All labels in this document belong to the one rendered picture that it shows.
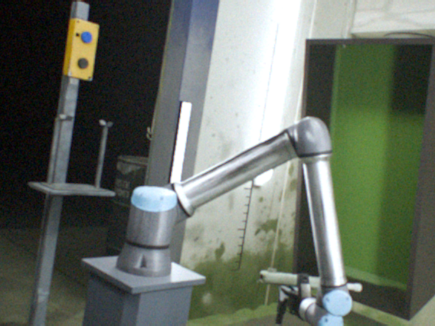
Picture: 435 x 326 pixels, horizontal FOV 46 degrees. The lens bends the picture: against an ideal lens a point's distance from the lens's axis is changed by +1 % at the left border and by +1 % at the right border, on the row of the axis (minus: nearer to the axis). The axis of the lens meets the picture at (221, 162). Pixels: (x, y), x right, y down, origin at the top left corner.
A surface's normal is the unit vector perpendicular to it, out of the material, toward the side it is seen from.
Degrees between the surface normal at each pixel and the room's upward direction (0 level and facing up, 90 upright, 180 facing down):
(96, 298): 90
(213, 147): 90
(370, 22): 90
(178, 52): 90
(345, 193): 102
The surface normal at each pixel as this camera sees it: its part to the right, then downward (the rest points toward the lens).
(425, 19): -0.70, -0.07
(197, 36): 0.70, 0.15
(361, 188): -0.65, 0.14
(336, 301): -0.07, 0.12
